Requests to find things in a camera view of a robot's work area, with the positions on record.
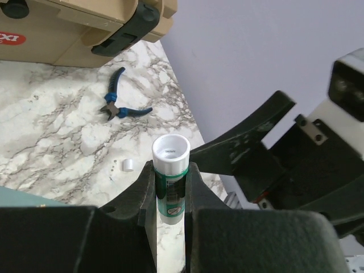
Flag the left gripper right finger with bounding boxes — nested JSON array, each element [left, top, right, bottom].
[[184, 163, 349, 272]]

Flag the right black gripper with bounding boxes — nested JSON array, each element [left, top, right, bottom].
[[189, 90, 363, 239]]

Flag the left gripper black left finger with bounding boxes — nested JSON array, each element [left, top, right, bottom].
[[1, 162, 157, 272]]

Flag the green white glue stick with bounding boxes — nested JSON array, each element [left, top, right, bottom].
[[152, 134, 191, 225]]

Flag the white glue cap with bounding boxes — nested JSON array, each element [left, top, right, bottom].
[[122, 159, 134, 172]]

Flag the teal envelope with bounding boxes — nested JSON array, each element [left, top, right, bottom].
[[0, 186, 67, 208]]

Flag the blue black pliers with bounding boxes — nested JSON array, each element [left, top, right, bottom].
[[100, 67, 153, 122]]

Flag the tan plastic toolbox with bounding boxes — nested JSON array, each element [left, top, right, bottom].
[[1, 0, 177, 68]]

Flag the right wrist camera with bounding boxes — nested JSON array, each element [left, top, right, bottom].
[[308, 48, 363, 159]]

